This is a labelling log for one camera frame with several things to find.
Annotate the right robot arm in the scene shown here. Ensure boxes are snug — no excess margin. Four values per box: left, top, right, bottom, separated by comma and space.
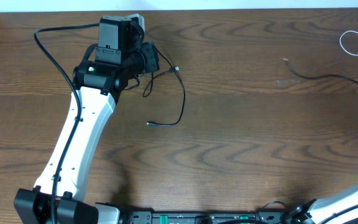
284, 184, 358, 223

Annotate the black usb cable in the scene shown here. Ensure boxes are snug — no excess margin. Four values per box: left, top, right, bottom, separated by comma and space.
282, 57, 358, 93
141, 48, 186, 128

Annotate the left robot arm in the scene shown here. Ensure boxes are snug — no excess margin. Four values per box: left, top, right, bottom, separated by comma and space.
14, 14, 159, 223

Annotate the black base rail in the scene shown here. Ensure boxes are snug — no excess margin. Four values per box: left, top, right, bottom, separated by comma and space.
119, 210, 358, 224

